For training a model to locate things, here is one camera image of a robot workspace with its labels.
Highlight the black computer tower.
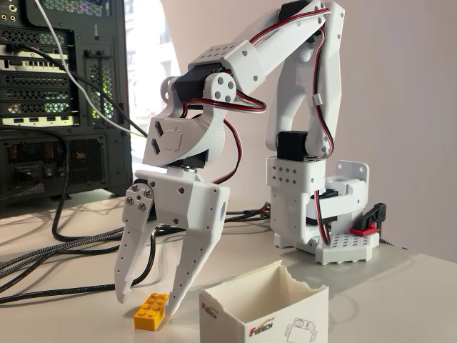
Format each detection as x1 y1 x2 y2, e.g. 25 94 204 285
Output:
0 0 134 212

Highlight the yellow lego brick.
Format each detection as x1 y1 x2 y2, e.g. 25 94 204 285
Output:
133 292 171 331

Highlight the white cardboard box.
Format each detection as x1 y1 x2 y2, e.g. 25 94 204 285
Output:
199 259 330 343

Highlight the thin black cable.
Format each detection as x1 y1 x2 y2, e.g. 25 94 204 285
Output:
6 41 149 139

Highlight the smooth black printed cable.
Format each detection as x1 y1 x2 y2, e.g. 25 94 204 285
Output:
0 228 159 305

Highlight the white cable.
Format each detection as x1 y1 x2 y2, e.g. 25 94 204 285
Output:
34 0 148 139

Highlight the braided black grey cable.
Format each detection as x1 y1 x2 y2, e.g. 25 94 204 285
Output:
0 203 273 272
0 210 272 282

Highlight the black red table clamp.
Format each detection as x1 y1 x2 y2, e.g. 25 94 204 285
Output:
348 202 388 236

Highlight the red black white servo wire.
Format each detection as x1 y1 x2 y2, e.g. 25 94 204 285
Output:
248 5 328 46
313 189 336 247

